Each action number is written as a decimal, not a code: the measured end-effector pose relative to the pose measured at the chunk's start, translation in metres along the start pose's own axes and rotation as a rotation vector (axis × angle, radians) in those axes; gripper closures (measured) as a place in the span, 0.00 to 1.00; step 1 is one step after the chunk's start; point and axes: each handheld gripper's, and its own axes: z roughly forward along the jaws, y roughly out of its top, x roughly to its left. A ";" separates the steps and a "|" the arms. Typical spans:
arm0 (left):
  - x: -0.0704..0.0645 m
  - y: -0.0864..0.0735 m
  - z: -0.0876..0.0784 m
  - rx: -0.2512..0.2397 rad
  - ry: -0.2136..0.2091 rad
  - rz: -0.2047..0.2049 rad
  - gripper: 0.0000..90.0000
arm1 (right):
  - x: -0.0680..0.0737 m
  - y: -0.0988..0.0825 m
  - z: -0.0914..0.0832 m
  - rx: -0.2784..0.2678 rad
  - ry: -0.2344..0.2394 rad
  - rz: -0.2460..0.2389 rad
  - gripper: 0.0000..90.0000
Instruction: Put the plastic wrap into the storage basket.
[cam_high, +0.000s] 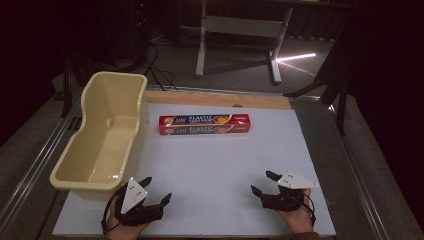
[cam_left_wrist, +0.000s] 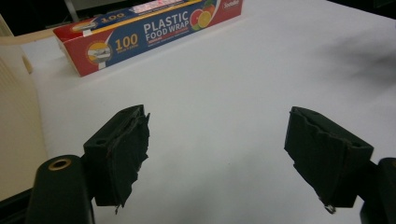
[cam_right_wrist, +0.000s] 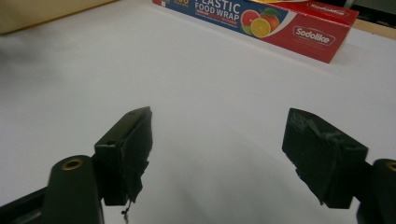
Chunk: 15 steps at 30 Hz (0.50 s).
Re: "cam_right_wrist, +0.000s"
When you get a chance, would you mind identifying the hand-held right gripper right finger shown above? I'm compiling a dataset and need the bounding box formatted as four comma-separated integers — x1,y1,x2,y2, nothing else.
281,107,375,209

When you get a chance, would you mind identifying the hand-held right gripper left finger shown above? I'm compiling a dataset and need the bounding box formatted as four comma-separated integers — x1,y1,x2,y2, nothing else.
93,105,154,224

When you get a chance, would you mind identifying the red and blue food wrap box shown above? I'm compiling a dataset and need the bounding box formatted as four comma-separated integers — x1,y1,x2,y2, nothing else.
151,0,361,64

